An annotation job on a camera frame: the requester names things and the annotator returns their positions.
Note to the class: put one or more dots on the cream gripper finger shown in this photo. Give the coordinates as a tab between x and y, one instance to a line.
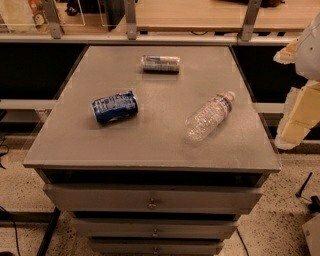
301	113
287	55

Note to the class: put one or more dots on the blue pepsi can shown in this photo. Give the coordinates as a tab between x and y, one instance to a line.
115	107

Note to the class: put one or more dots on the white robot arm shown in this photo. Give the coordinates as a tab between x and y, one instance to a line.
307	62

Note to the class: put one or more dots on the silver energy drink can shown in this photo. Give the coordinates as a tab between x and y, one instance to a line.
157	63

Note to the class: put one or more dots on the clear plastic water bottle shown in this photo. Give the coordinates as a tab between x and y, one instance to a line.
205	120

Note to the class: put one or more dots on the grey drawer cabinet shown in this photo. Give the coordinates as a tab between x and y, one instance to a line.
151	148

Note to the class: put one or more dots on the top grey drawer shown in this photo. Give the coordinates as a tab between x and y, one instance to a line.
165	199

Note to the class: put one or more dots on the grey drawer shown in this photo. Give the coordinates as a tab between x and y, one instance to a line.
154	228
165	199
155	247

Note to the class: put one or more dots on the middle grey drawer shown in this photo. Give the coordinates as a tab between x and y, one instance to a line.
154	228

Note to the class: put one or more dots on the bottom grey drawer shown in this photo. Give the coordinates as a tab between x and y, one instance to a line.
155	247

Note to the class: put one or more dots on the wooden shelf with metal rail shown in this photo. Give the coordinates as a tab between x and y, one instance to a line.
204	22

